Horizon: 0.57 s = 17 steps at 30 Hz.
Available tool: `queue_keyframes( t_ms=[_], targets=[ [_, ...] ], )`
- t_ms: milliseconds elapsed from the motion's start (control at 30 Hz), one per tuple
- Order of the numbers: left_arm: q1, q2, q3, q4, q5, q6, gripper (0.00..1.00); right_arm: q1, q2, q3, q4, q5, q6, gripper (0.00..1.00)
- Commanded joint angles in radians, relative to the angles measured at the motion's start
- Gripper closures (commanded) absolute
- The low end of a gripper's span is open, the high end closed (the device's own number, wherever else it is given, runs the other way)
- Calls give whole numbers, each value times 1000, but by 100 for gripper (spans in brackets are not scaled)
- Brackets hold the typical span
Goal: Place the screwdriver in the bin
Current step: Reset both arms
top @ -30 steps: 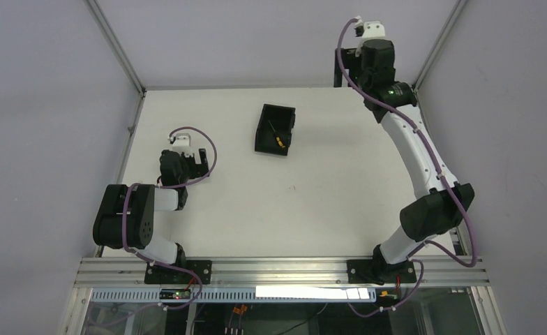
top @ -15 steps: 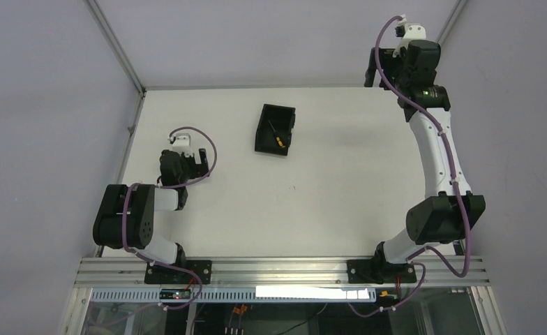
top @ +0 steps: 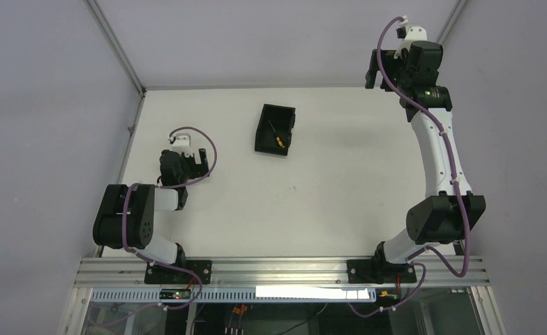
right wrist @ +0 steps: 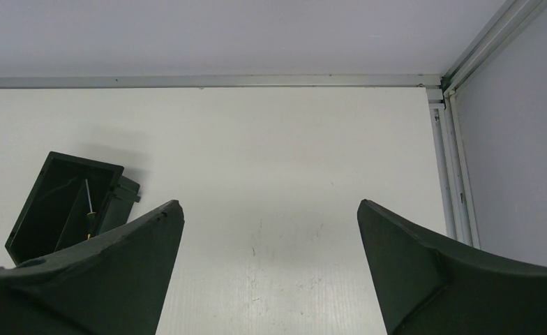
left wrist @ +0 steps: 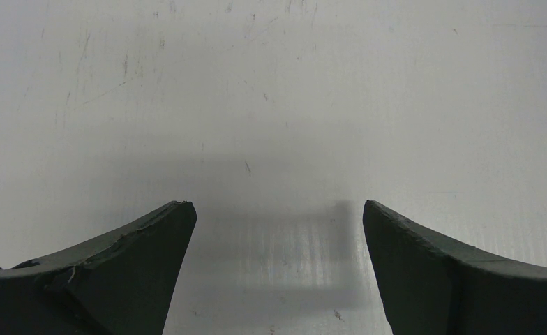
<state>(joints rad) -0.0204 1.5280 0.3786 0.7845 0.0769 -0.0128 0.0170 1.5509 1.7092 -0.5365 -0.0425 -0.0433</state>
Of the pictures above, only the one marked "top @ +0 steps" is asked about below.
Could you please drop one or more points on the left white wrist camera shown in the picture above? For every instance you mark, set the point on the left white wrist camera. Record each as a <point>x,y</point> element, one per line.
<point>181,144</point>

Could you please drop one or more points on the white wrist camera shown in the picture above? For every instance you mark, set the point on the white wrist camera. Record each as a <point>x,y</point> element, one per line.
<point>408,33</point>
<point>181,144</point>

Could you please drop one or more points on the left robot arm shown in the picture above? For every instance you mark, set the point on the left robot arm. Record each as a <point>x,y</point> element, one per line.
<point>125,219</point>

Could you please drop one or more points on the aluminium frame rail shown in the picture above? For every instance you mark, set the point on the aluminium frame rail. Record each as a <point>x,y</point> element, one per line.
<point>128,272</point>

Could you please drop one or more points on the small circuit board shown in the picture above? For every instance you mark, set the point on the small circuit board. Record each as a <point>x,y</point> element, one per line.
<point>175,294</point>

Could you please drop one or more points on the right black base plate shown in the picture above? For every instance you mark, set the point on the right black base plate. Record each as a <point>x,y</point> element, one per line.
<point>379,272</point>

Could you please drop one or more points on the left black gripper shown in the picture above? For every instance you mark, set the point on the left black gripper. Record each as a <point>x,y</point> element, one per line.
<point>197,164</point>

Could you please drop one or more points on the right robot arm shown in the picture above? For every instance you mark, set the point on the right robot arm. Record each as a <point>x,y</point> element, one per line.
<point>450,209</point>

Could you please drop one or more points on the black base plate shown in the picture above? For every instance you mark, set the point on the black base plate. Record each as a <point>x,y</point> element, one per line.
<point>379,272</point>
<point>158,275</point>

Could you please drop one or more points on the small yellow black screwdriver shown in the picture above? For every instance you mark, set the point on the small yellow black screwdriver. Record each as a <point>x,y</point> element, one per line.
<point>276,135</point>

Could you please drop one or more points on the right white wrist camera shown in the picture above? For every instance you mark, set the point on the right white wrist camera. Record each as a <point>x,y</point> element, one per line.
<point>408,33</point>

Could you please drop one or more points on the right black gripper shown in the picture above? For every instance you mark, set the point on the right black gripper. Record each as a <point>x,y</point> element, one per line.
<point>377,68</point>

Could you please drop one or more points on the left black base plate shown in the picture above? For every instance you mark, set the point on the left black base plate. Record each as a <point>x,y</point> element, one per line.
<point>158,275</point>

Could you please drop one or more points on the slotted cable duct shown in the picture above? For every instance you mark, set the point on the slotted cable duct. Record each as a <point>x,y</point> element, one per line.
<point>260,294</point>

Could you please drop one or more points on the black plastic bin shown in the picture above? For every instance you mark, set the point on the black plastic bin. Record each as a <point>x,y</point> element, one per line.
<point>283,119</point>

